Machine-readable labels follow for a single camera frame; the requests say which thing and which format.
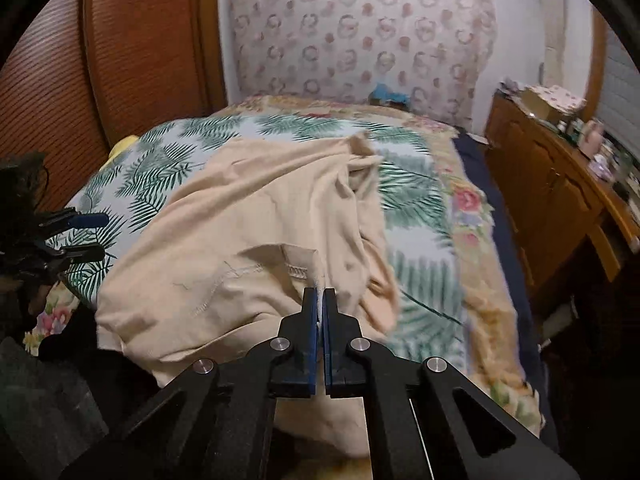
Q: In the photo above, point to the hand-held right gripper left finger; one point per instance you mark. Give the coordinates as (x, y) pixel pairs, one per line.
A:
(311, 340)

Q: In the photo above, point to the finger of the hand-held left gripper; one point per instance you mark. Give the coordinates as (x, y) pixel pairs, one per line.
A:
(80, 255)
(87, 220)

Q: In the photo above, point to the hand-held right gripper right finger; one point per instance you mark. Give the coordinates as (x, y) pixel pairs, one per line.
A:
(330, 350)

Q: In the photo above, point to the peach printed t-shirt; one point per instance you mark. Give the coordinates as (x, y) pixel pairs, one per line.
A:
(260, 230)

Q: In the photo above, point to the yellow cloth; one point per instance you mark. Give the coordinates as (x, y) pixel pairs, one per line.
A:
(122, 146)

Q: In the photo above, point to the dark cloth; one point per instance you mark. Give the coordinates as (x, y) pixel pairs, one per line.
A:
(55, 395)

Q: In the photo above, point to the wooden headboard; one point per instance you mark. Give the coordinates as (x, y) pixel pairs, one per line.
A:
(110, 70)

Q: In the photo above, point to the leaf print bedsheet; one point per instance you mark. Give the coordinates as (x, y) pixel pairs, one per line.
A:
(425, 220)

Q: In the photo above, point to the floral yellow blanket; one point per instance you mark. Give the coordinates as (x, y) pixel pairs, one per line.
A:
(480, 280)

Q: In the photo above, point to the navy bed sheet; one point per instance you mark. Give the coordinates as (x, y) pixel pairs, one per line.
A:
(505, 260)

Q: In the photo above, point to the teal cloth bundle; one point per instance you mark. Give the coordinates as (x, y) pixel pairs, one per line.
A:
(387, 94)

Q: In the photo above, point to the brown wooden cabinet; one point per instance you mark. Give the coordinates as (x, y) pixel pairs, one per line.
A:
(550, 195)

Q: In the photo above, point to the circle pattern curtain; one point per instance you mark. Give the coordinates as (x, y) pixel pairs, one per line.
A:
(360, 35)

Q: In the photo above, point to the floral cloth covered box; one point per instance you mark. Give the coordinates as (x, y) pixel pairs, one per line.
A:
(550, 100)

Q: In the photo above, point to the grey window blinds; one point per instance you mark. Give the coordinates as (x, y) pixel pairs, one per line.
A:
(620, 85)

